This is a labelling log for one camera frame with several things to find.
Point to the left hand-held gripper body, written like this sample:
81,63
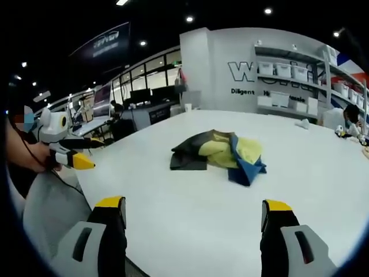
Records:
52,130

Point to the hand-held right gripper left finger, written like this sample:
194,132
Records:
112,245

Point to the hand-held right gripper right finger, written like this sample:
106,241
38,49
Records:
274,245

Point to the grey yellow blue garment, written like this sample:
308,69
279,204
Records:
219,153

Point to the person's left hand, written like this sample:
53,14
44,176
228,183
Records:
40,157

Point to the person's dark clothing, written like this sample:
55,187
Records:
20,181

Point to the black computer monitor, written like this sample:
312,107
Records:
140,94
163,91

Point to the dark grey counter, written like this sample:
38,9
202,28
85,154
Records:
152,114

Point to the dark hanging banner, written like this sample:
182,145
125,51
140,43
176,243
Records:
105,39

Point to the white cup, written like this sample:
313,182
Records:
188,107

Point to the round ceiling light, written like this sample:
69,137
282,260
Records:
143,43
267,11
189,19
336,34

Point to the small white object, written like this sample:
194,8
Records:
302,123

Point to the grey metal shelf rack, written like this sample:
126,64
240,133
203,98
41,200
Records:
317,83

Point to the row of white storage boxes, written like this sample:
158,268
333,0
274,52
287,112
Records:
284,70

